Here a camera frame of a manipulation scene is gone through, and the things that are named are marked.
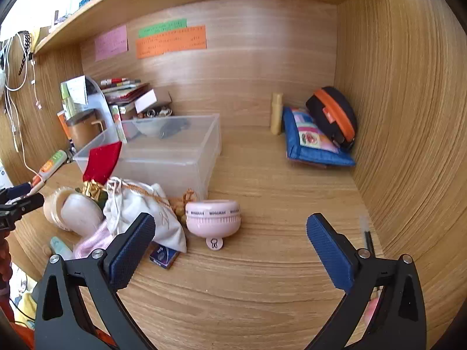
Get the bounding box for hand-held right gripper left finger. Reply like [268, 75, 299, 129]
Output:
[34, 212, 157, 350]

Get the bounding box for person's right hand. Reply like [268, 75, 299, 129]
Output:
[365, 297, 382, 327]

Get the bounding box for small shiny trinkets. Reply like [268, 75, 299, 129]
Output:
[137, 106, 174, 118]

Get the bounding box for small blue box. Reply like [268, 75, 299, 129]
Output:
[149, 242, 179, 270]

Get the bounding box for wooden desktop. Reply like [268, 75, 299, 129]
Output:
[7, 124, 387, 350]

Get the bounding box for green sticky note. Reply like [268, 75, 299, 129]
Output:
[138, 19, 187, 38]

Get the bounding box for pink sticky note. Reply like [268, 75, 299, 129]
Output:
[95, 25, 128, 62]

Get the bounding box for red velvet pouch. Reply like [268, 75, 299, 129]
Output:
[81, 141, 123, 201]

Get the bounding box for black orange zip case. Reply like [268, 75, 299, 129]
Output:
[305, 86, 359, 151]

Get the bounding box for green bottles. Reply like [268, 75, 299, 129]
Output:
[60, 82, 74, 117]

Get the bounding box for brown lidded mug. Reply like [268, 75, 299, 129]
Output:
[66, 111, 107, 151]

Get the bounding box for black pen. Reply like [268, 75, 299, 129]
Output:
[359, 216, 376, 259]

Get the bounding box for golden brown trinket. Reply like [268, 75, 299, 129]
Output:
[168, 188, 198, 223]

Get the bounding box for bagged pink rope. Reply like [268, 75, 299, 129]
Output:
[73, 220, 115, 259]

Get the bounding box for white orange marker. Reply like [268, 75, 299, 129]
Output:
[29, 174, 49, 195]

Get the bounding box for white drawstring pouch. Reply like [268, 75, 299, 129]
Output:
[103, 177, 187, 254]

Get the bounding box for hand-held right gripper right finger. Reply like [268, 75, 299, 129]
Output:
[306, 213, 427, 350]

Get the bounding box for pink white box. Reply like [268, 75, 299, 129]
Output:
[134, 88, 158, 114]

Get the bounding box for yellow tube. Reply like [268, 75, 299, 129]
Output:
[270, 92, 284, 135]

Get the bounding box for white arched mirror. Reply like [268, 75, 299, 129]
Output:
[60, 75, 110, 132]

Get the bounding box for white paper card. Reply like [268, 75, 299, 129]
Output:
[67, 77, 89, 106]

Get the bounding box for black chain strap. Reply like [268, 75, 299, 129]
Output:
[16, 31, 34, 78]

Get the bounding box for orange green highlighter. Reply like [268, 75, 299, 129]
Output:
[38, 149, 69, 180]

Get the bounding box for orange carton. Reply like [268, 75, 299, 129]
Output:
[57, 111, 71, 141]

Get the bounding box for fruit print card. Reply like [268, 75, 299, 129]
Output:
[111, 105, 128, 144]

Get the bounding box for cream round case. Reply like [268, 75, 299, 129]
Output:
[43, 187, 104, 236]

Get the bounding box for pink round case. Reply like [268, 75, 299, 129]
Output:
[185, 199, 241, 250]

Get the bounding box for brown cardboard box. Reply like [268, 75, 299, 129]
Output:
[146, 89, 173, 117]

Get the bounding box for stack of books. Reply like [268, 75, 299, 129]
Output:
[100, 77, 151, 115]

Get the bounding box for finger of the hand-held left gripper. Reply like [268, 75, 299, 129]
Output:
[0, 183, 33, 203]
[0, 193, 45, 231]

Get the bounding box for clear plastic storage box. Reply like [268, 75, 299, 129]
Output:
[73, 114, 222, 202]

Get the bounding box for white cables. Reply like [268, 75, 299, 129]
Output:
[0, 31, 41, 176]

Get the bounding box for mint green pen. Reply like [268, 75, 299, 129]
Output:
[49, 236, 74, 259]

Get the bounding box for yellow printed cloth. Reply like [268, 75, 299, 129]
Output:
[11, 292, 38, 330]

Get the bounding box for blue zip pouch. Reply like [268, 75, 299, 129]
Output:
[283, 107, 356, 168]

